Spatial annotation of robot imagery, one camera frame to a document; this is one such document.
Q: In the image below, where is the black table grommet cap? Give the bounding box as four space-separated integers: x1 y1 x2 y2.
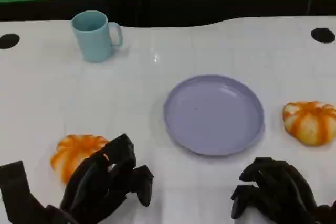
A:
310 27 336 44
0 33 20 49

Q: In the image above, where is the orange and white toy bread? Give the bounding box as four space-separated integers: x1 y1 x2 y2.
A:
50 134 110 185
282 100 336 146

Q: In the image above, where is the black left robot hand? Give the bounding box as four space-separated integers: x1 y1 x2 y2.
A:
59 133 154 224

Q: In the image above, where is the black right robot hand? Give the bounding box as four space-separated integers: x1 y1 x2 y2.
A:
230 157 319 224

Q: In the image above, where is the lilac plate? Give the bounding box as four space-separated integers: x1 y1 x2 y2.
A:
163 74 265 156

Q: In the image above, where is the pale green mug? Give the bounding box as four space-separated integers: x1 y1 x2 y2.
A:
71 10 123 63

